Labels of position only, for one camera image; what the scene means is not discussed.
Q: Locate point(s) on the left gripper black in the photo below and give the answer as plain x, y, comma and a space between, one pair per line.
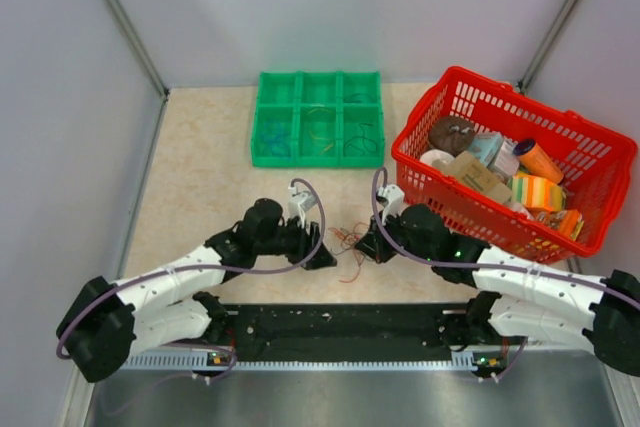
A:
306, 246

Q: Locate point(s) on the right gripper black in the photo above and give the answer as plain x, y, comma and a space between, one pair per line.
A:
374, 243

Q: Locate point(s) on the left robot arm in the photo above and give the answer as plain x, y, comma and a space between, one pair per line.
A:
111, 321

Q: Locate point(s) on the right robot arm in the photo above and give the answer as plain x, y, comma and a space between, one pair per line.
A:
517, 297

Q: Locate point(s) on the brown cardboard box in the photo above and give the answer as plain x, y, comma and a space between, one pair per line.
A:
470, 172

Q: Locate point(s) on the green six-compartment tray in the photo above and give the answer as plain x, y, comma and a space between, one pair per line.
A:
318, 120

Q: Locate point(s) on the brown round pouch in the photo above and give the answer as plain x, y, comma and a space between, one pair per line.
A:
451, 134

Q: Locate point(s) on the light blue patterned box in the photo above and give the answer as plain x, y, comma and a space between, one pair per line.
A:
495, 152

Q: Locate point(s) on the yellow green sponge pack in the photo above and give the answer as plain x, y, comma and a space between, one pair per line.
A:
537, 193

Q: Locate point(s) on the orange bottle blue cap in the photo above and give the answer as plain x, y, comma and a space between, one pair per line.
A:
537, 161

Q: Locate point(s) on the orange snack packet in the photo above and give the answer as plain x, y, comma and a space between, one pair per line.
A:
567, 223

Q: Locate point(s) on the red plastic basket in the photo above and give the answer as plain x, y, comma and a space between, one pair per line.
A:
596, 162

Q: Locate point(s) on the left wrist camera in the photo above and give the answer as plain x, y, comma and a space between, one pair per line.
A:
300, 202

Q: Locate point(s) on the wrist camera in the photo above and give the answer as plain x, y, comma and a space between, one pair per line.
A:
300, 202
391, 197

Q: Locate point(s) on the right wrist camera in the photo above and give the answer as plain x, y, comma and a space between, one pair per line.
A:
391, 197

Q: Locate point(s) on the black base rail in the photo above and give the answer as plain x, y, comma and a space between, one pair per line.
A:
347, 332

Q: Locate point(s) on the left aluminium frame post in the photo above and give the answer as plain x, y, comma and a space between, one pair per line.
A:
136, 46

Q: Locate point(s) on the aluminium frame post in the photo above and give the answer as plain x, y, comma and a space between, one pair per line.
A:
546, 45
136, 46

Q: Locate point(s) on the right aluminium frame post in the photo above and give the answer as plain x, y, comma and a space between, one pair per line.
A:
546, 45

